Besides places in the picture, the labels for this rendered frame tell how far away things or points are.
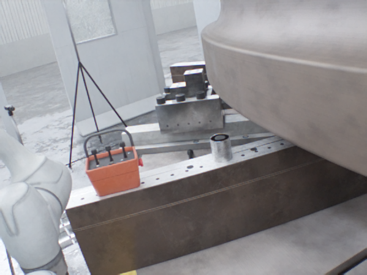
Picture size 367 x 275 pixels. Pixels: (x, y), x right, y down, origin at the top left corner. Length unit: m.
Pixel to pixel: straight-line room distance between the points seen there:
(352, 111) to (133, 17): 3.85
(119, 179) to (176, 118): 1.11
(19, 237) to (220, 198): 0.91
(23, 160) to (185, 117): 1.63
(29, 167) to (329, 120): 0.73
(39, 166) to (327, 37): 0.80
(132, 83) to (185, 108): 2.30
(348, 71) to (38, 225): 0.73
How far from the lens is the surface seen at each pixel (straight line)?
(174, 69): 3.54
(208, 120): 2.26
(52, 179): 0.76
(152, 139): 2.47
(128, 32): 4.44
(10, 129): 4.20
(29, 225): 0.65
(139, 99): 4.55
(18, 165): 0.77
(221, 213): 1.42
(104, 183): 1.26
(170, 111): 2.27
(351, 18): 0.98
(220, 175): 1.33
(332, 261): 1.44
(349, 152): 0.90
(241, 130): 2.37
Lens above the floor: 1.31
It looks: 22 degrees down
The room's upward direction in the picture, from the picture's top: 11 degrees counter-clockwise
